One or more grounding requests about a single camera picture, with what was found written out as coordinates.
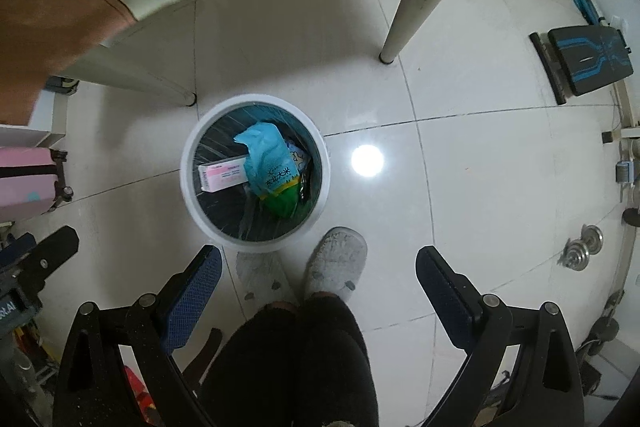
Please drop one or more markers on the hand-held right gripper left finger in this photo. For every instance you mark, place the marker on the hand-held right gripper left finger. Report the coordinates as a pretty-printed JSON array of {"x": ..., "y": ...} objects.
[{"x": 194, "y": 292}]

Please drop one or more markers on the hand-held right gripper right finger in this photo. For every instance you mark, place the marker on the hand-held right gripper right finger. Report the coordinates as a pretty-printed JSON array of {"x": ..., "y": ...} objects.
[{"x": 446, "y": 299}]

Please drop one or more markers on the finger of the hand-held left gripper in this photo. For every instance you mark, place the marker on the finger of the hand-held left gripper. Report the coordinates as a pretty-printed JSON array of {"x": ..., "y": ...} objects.
[{"x": 56, "y": 247}]

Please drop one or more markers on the white round trash bin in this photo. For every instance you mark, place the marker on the white round trash bin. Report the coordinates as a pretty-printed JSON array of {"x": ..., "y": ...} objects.
[{"x": 192, "y": 202}]

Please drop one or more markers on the grey fluffy slipper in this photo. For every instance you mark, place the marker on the grey fluffy slipper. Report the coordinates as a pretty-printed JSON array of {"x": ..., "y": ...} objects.
[
  {"x": 262, "y": 272},
  {"x": 336, "y": 259}
]

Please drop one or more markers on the pink suitcase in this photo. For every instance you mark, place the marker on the pink suitcase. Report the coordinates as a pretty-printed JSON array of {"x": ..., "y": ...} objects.
[{"x": 22, "y": 179}]

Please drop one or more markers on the black bin liner bag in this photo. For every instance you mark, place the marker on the black bin liner bag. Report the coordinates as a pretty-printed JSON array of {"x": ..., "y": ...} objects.
[{"x": 225, "y": 212}]

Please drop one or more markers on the person's left leg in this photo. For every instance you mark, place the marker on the person's left leg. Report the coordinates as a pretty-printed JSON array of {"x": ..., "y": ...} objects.
[{"x": 250, "y": 367}]

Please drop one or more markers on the person's leg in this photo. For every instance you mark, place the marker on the person's leg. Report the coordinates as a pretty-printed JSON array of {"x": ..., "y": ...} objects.
[
  {"x": 250, "y": 367},
  {"x": 335, "y": 367}
]

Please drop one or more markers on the red plastic item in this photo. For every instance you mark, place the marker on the red plastic item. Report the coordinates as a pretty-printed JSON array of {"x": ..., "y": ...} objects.
[{"x": 137, "y": 394}]

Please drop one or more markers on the pink and white carton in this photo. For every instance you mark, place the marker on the pink and white carton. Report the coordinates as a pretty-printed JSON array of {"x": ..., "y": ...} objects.
[{"x": 222, "y": 174}]

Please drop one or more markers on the person's right leg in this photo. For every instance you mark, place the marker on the person's right leg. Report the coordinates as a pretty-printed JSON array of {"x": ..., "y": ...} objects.
[{"x": 335, "y": 367}]

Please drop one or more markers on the chrome dumbbell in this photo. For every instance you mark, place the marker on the chrome dumbbell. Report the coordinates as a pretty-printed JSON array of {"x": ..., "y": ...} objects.
[{"x": 582, "y": 249}]

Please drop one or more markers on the blue and green snack bag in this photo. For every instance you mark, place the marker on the blue and green snack bag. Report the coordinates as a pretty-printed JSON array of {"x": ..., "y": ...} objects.
[{"x": 270, "y": 162}]

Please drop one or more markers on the black dumbbell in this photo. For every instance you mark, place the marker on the black dumbbell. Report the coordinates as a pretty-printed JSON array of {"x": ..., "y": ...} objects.
[{"x": 602, "y": 327}]

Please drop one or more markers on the white printed wrapper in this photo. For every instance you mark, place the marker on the white printed wrapper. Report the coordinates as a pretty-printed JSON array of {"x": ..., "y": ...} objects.
[{"x": 298, "y": 155}]

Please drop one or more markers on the brown wooden panel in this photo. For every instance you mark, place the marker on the brown wooden panel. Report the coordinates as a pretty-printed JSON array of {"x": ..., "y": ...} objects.
[{"x": 45, "y": 32}]

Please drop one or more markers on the black and blue exercise bench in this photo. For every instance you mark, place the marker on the black and blue exercise bench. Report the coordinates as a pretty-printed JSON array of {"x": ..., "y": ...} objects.
[{"x": 587, "y": 57}]

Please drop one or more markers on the blue exercise poles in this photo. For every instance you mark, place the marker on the blue exercise poles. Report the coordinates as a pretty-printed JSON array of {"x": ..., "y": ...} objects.
[{"x": 590, "y": 4}]

